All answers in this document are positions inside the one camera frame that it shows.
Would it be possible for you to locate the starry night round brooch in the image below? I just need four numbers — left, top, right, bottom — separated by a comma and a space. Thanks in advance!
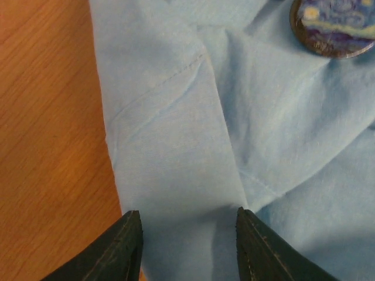
289, 0, 374, 59

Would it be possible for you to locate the light blue shirt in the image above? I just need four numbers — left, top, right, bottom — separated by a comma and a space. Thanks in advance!
90, 1, 374, 280

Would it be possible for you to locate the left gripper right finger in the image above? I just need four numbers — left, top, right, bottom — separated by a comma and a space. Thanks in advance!
236, 207, 336, 281

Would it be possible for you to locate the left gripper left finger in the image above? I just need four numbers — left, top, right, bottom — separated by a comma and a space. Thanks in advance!
43, 211, 143, 281

